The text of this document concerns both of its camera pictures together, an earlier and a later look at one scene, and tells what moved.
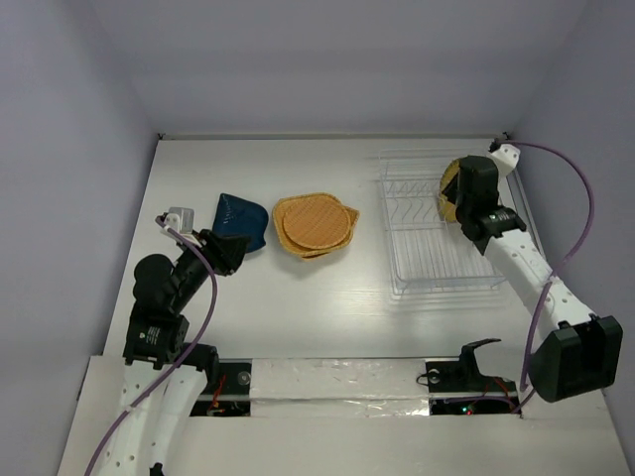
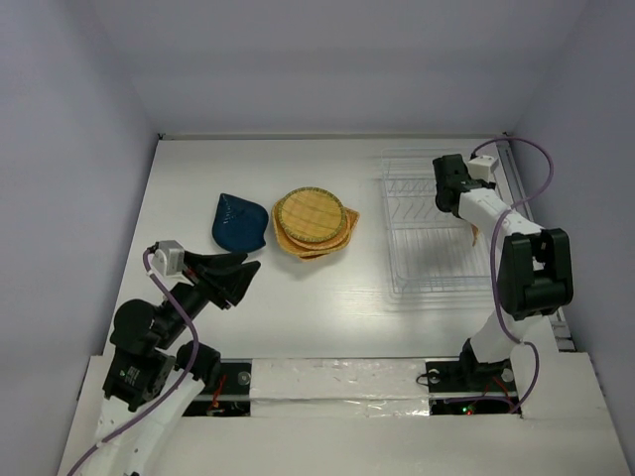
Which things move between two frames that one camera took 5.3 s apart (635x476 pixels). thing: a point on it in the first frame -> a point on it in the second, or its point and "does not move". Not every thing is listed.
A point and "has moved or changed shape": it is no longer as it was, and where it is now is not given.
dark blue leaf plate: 236,217 does not move
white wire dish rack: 428,254 does not move
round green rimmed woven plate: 447,208 has moved or changed shape
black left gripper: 224,251 -> 232,283
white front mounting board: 355,417 does not move
